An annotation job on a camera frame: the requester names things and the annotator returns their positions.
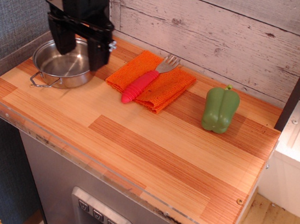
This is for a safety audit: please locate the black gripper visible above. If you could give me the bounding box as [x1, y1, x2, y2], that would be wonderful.
[46, 0, 116, 72]

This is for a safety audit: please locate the stainless steel pot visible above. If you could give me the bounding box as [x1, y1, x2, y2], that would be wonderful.
[30, 38, 94, 89]

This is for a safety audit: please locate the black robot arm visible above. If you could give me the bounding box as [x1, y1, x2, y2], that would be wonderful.
[46, 0, 116, 72]

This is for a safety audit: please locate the orange folded cloth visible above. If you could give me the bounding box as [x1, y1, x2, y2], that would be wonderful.
[106, 50, 196, 113]

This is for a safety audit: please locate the green bell pepper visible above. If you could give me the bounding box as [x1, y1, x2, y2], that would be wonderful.
[201, 84, 240, 134]

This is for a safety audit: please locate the grey cabinet with dispenser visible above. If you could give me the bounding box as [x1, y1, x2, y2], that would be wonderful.
[20, 132, 170, 224]

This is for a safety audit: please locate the clear acrylic table guard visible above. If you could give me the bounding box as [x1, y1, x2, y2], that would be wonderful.
[0, 91, 281, 224]

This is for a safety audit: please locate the dark left vertical post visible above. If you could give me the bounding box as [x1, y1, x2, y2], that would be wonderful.
[95, 0, 113, 27]

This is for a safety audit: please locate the fork with pink handle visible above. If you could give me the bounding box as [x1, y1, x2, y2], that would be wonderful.
[121, 54, 181, 104]

